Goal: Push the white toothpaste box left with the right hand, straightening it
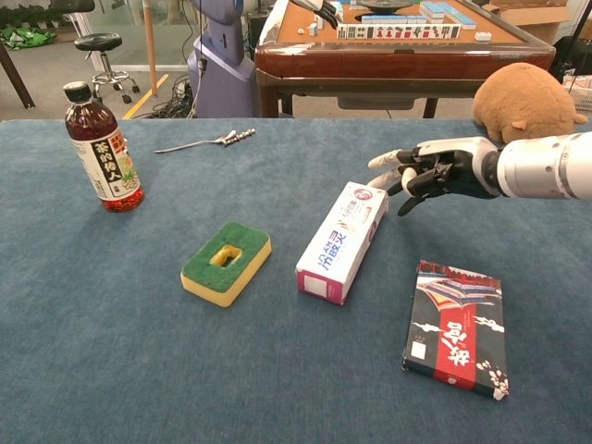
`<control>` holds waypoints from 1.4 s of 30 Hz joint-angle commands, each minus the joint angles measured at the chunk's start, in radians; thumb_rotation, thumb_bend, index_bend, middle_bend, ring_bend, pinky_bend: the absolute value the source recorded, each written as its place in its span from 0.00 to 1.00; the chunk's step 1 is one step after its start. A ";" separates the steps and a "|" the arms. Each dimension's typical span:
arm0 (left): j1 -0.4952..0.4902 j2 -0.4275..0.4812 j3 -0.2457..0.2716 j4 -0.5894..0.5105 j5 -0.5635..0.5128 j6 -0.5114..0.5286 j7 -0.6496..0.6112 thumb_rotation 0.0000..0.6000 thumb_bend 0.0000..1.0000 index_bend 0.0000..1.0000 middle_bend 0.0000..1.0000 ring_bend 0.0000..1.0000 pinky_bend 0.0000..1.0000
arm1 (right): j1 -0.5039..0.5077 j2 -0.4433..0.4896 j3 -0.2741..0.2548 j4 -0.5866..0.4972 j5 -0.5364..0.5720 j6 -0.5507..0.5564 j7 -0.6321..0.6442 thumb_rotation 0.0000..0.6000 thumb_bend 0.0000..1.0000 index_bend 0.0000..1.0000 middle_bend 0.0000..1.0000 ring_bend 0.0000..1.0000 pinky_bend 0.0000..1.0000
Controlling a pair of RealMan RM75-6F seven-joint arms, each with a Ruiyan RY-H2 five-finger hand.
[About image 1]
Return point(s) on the wooden mahjong table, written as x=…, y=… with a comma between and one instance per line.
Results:
x=393, y=60

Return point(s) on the blue mahjong tile wall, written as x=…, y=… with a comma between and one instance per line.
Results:
x=448, y=13

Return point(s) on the black round stool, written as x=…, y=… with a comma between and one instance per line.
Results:
x=98, y=41

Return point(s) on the lone white mahjong tile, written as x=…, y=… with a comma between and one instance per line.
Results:
x=482, y=36

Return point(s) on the black red flat box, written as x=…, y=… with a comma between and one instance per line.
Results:
x=455, y=333

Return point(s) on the green yellow sponge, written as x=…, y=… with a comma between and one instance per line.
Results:
x=217, y=275

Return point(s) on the standing mahjong tile row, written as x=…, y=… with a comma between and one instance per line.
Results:
x=398, y=32

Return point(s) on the green cloth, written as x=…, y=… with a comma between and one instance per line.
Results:
x=23, y=37

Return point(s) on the small upright mahjong tile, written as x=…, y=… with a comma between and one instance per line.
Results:
x=313, y=28

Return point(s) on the black tripod stand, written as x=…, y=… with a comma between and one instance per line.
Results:
x=575, y=30

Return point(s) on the white toothpaste box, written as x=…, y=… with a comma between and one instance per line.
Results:
x=340, y=240

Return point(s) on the brown plush toy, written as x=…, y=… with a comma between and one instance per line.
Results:
x=527, y=102

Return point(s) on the metal spoon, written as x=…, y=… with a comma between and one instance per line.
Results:
x=229, y=137

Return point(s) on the dark table leg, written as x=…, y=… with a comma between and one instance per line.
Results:
x=18, y=83

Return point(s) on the metal drill bit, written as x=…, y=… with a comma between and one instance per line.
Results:
x=241, y=135

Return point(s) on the white plastic basket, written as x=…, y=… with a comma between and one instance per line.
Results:
x=580, y=92

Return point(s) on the brown cardboard box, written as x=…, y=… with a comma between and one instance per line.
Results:
x=532, y=18

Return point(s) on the dark tea bottle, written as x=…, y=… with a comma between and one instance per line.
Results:
x=104, y=152

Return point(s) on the wooden pole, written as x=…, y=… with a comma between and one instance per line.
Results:
x=149, y=46

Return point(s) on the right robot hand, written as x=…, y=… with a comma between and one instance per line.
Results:
x=462, y=166

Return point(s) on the black background robot hand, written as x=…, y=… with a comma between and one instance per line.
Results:
x=326, y=14

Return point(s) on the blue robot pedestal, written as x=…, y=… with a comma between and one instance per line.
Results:
x=222, y=78

